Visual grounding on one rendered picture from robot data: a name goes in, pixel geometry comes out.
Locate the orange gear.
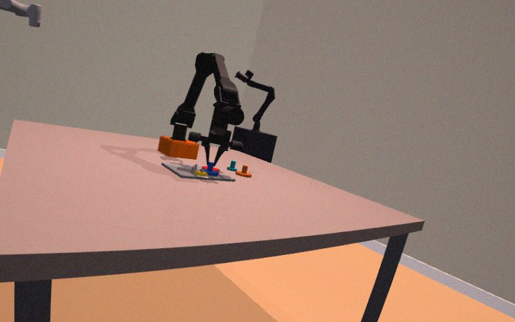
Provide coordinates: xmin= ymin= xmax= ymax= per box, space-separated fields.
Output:
xmin=235 ymin=165 xmax=251 ymax=178

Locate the teal gear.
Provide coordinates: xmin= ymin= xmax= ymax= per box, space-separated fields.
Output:
xmin=227 ymin=160 xmax=237 ymax=172

